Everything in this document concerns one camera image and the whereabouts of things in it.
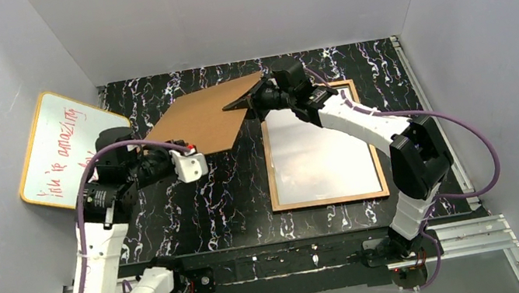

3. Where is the brown cardboard backing board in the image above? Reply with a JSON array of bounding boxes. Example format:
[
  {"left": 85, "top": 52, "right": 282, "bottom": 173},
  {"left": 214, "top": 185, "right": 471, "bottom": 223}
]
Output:
[{"left": 146, "top": 72, "right": 262, "bottom": 155}]

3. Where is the wooden picture frame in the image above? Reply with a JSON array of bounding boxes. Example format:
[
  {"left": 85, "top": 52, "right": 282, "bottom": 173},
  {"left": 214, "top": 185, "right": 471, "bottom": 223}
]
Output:
[{"left": 253, "top": 75, "right": 392, "bottom": 216}]

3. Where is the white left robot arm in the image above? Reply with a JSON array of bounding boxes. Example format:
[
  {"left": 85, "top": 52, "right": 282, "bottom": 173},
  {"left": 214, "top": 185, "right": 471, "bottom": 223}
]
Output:
[{"left": 72, "top": 127, "right": 207, "bottom": 293}]

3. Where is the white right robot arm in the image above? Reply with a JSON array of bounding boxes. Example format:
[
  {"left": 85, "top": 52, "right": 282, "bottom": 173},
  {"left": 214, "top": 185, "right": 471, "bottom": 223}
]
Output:
[{"left": 223, "top": 57, "right": 454, "bottom": 256}]

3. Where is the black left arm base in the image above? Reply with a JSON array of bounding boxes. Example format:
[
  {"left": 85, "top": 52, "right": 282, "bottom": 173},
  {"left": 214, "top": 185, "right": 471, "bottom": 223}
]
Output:
[{"left": 172, "top": 267, "right": 216, "bottom": 293}]

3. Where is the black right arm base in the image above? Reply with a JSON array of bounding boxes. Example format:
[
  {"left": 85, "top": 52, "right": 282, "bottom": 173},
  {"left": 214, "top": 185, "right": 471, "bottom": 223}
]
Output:
[{"left": 360, "top": 230, "right": 444, "bottom": 288}]

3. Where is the yellow-rimmed whiteboard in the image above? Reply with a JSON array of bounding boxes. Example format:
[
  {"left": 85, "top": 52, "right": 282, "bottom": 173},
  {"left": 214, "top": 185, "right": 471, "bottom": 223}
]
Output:
[{"left": 19, "top": 92, "right": 130, "bottom": 209}]

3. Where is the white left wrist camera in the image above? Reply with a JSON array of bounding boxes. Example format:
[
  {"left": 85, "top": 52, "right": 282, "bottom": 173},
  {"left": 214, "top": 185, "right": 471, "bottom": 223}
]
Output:
[{"left": 169, "top": 145, "right": 208, "bottom": 183}]

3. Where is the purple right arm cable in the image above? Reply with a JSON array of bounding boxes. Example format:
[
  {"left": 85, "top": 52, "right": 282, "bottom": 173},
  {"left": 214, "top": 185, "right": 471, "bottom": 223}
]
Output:
[{"left": 304, "top": 40, "right": 518, "bottom": 293}]

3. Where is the aluminium front rail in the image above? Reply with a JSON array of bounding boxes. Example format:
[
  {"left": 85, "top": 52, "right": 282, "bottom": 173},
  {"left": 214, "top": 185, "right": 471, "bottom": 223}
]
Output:
[{"left": 45, "top": 212, "right": 519, "bottom": 293}]

